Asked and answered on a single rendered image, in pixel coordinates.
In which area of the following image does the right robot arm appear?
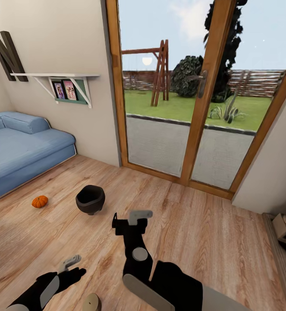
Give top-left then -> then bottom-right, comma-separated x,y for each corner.
112,210 -> 252,311

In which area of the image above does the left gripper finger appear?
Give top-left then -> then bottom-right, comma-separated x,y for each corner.
76,267 -> 86,279

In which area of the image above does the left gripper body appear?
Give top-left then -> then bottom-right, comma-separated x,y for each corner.
61,268 -> 80,292

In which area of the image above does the cauldron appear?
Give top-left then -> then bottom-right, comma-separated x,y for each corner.
75,185 -> 105,216

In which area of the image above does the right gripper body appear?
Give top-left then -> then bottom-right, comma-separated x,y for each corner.
115,219 -> 147,241

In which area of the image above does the pumpkin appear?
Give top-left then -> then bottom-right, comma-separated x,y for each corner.
32,195 -> 48,208

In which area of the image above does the pillar candle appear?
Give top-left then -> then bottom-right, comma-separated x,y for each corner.
82,293 -> 102,311

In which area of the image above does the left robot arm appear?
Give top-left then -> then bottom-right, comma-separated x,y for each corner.
4,255 -> 86,311

